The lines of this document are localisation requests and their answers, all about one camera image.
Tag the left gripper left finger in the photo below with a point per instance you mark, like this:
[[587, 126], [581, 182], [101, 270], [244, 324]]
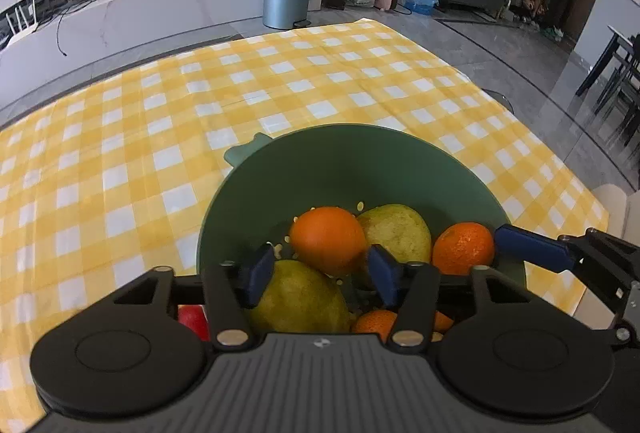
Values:
[[232, 288]]

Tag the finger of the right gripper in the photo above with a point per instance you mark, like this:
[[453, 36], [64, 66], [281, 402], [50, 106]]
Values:
[[547, 253]]

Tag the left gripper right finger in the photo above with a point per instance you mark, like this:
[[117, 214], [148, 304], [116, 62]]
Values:
[[410, 290]]

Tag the small red fruit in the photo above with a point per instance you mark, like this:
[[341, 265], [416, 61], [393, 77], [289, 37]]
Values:
[[193, 317]]

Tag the orange tangerine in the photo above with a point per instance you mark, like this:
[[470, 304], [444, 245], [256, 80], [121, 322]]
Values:
[[442, 323], [463, 246], [329, 239], [380, 322]]

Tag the large yellow-green pear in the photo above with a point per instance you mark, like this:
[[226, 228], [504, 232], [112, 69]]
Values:
[[400, 230]]

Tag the round green pear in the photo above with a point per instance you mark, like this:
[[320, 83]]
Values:
[[300, 299]]

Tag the orange tangerine back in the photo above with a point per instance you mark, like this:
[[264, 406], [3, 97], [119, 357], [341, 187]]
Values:
[[329, 239]]

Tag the green colander bowl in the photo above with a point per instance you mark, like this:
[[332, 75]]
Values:
[[350, 166]]

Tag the black dining chairs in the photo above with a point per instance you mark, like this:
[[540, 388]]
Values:
[[623, 82]]

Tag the yellow checkered tablecloth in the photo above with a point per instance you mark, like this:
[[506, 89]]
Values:
[[108, 181]]

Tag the white tv console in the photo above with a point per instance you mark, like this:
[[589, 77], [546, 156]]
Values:
[[104, 28]]

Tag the white wifi router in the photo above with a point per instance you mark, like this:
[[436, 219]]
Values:
[[22, 20]]

